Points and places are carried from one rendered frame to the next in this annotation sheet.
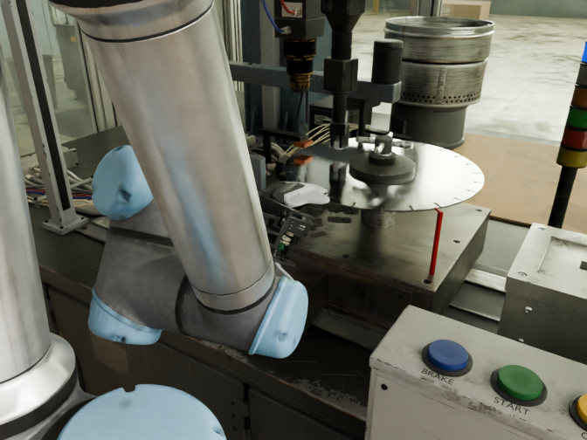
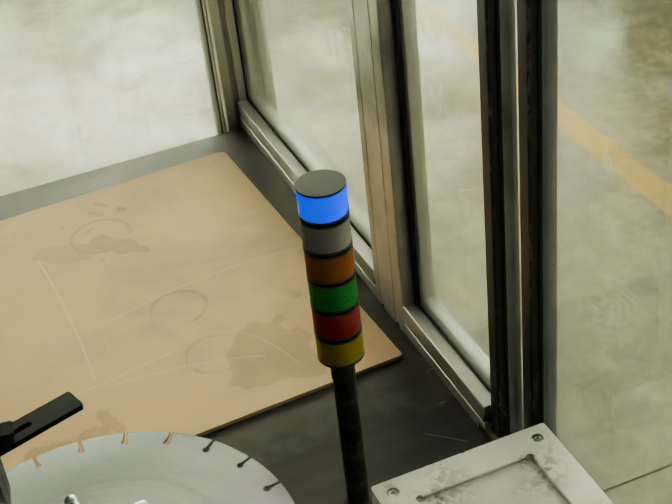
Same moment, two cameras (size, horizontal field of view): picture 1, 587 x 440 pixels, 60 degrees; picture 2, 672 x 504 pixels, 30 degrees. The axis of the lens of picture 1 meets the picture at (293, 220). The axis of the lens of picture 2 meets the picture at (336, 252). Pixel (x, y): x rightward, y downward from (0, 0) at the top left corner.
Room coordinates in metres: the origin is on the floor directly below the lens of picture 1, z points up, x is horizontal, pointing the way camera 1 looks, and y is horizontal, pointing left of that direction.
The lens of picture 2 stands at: (0.20, 0.27, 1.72)
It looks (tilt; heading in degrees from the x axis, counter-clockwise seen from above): 34 degrees down; 308
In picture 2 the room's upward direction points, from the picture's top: 7 degrees counter-clockwise
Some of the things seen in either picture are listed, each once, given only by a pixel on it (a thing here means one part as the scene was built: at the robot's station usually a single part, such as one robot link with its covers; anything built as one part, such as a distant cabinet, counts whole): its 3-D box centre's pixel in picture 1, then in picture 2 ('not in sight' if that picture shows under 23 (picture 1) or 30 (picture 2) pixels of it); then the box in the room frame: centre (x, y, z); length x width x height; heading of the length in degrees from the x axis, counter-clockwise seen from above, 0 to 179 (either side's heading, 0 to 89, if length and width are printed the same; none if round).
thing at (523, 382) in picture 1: (518, 386); not in sight; (0.37, -0.22, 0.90); 0.04 x 0.04 x 0.02
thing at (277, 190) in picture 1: (279, 200); not in sight; (0.65, 0.02, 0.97); 0.09 x 0.02 x 0.05; 134
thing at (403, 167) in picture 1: (382, 161); not in sight; (0.81, -0.15, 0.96); 0.11 x 0.11 x 0.03
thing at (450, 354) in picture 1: (446, 359); not in sight; (0.41, -0.16, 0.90); 0.04 x 0.04 x 0.02
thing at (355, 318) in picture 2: (577, 135); (336, 314); (0.79, -0.45, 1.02); 0.05 x 0.04 x 0.03; 147
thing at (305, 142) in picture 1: (286, 149); not in sight; (0.92, 0.01, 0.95); 0.10 x 0.03 x 0.07; 57
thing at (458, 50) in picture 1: (431, 85); not in sight; (1.56, -0.41, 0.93); 0.31 x 0.31 x 0.36
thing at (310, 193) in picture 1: (313, 196); not in sight; (0.67, -0.03, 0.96); 0.09 x 0.06 x 0.03; 134
